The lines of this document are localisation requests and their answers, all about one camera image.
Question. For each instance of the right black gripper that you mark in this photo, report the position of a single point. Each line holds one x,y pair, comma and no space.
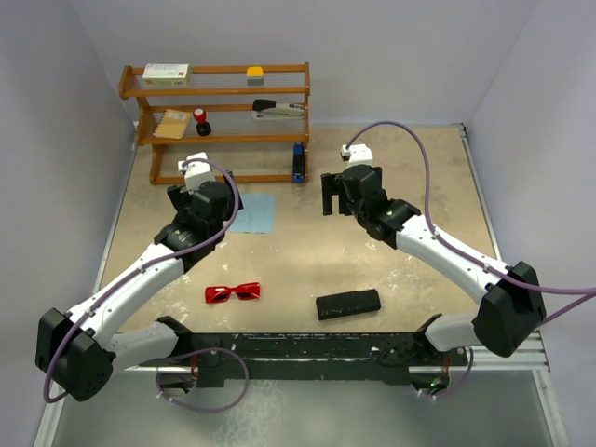
331,184

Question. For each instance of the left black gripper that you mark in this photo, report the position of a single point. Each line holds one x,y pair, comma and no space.
181,198

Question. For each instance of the blue cleaning cloth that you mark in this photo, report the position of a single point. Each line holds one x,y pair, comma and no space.
257,215

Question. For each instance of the black glasses case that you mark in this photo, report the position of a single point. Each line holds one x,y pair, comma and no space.
347,304

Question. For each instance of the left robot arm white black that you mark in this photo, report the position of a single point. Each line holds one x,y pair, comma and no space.
78,350

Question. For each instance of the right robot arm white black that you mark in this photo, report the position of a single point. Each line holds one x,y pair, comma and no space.
402,226

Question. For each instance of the red sunglasses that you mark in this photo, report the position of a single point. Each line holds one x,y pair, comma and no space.
221,294

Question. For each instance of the blue black stapler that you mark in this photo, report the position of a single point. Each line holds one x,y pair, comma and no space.
298,163

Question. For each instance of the red black stamp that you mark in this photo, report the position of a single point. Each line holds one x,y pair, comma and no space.
203,127

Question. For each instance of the brown spiral notebook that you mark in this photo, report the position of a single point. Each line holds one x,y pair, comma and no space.
172,124

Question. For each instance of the black white stapler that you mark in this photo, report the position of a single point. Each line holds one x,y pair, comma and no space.
263,109

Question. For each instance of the wooden three-tier shelf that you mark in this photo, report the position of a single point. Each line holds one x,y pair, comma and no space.
256,151

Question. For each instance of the yellow grey eraser block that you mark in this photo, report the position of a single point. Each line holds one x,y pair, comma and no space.
255,76

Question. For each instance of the white green box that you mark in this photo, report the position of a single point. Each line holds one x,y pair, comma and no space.
166,75

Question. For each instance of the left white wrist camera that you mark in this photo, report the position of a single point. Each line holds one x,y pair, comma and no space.
195,172

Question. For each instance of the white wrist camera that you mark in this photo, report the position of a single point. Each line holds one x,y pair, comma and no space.
357,154
195,172

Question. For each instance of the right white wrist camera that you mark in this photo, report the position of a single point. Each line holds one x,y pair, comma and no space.
357,154

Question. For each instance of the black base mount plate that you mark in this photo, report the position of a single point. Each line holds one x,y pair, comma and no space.
385,357

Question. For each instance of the aluminium frame rail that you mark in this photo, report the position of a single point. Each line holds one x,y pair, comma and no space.
509,314

